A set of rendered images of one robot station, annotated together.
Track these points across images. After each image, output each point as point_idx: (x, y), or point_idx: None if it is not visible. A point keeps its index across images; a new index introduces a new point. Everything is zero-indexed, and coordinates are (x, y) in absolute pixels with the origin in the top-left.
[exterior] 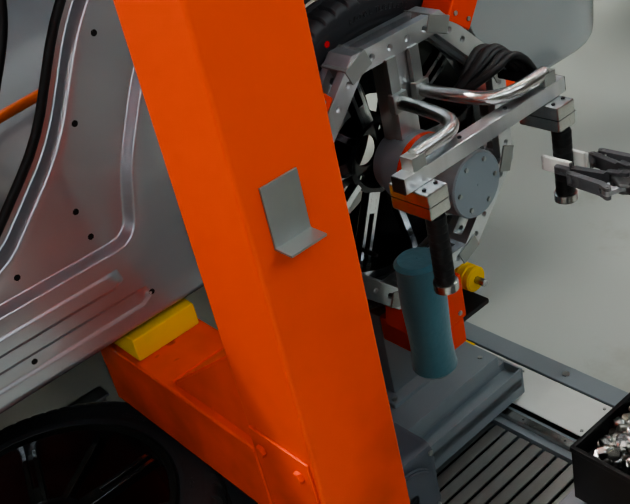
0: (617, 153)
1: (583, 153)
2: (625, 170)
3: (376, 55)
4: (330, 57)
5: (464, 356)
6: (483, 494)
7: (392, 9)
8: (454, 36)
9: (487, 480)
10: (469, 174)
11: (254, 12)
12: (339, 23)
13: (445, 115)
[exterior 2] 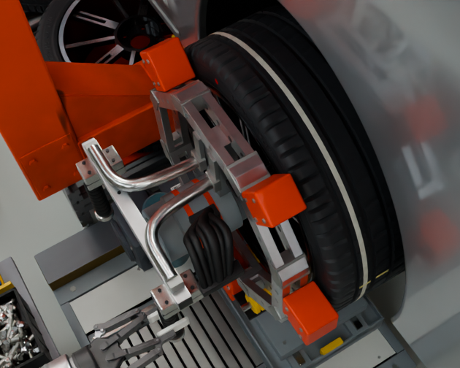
0: (143, 358)
1: (159, 331)
2: (105, 347)
3: (190, 120)
4: (195, 83)
5: (290, 331)
6: (198, 329)
7: (262, 141)
8: (244, 207)
9: (210, 336)
10: None
11: None
12: (225, 86)
13: (132, 179)
